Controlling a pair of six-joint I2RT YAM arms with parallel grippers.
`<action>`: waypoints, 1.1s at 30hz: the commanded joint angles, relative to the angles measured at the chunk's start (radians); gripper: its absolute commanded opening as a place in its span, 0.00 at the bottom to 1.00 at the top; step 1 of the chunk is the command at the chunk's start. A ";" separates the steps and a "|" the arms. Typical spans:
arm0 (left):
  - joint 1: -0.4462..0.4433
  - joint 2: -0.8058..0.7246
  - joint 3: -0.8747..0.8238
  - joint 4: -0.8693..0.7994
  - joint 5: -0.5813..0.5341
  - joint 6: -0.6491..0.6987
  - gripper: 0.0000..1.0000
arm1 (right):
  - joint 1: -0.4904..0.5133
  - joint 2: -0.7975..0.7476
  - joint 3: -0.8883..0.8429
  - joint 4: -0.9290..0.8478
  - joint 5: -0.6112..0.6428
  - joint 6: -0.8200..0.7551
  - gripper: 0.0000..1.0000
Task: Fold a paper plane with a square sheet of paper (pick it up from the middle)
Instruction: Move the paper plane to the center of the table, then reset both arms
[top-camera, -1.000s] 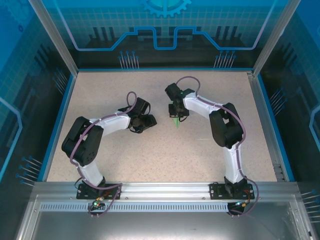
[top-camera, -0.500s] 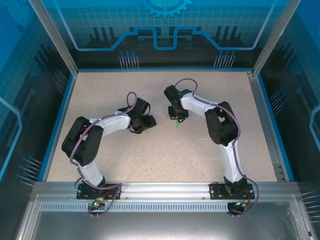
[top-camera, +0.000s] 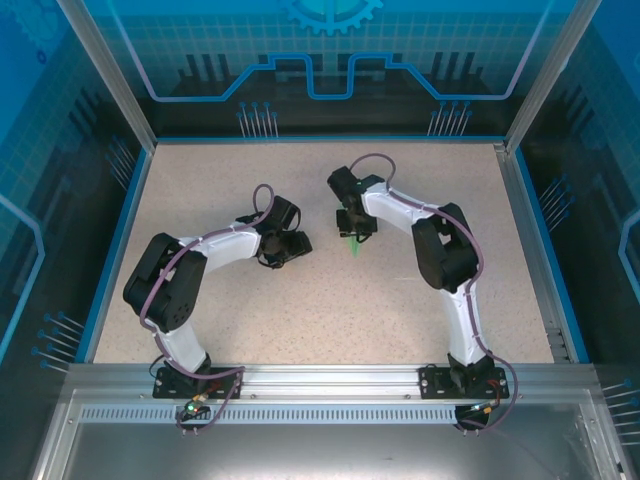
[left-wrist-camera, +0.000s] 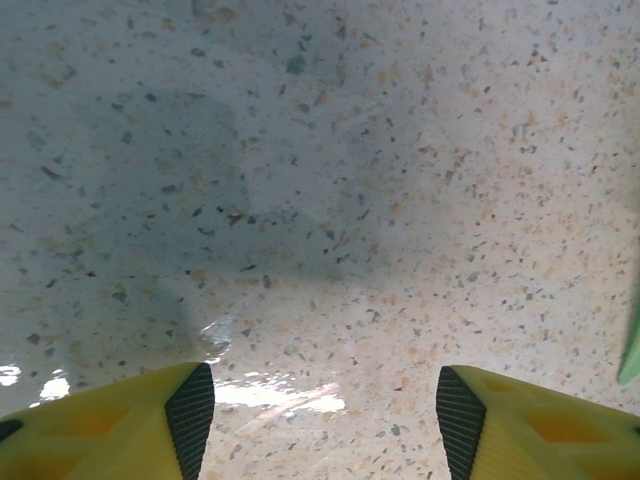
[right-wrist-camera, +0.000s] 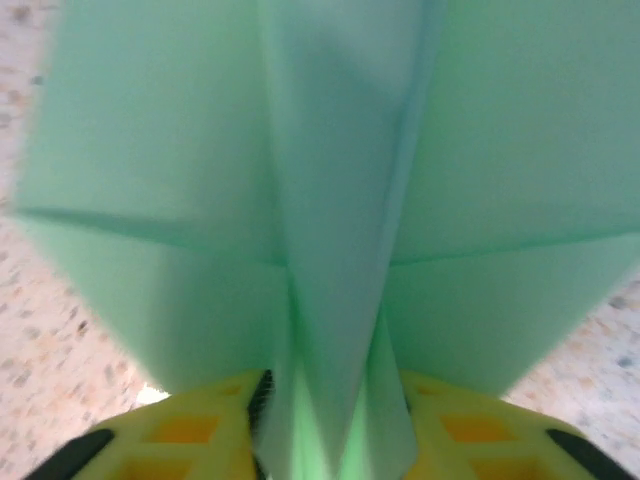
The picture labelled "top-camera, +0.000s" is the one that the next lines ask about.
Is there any grey sheet metal cover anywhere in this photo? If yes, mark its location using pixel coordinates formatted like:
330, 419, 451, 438
29, 389, 640, 480

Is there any aluminium side rail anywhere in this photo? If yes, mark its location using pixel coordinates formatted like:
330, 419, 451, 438
492, 142, 574, 364

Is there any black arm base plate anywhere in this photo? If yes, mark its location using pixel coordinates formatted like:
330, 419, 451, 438
418, 364, 511, 401
152, 366, 247, 400

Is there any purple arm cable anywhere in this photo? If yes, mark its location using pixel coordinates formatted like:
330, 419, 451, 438
348, 153, 522, 434
138, 183, 247, 436

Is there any aluminium base beam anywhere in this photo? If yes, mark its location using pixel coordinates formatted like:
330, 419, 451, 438
67, 362, 599, 401

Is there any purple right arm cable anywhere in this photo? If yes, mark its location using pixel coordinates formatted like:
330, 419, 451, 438
348, 153, 522, 434

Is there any blue printed enclosure panel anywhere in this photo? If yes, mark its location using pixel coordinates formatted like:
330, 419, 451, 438
0, 0, 151, 480
514, 0, 640, 451
82, 0, 574, 139

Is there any light green paper sheet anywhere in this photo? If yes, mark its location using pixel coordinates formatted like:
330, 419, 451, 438
341, 202, 362, 260

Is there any aluminium frame post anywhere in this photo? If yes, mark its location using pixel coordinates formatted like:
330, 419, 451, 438
503, 0, 604, 154
55, 0, 160, 154

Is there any slotted metal cable duct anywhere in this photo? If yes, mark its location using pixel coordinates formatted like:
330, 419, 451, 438
78, 405, 589, 427

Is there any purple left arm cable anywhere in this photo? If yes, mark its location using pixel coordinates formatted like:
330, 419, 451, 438
138, 183, 247, 436

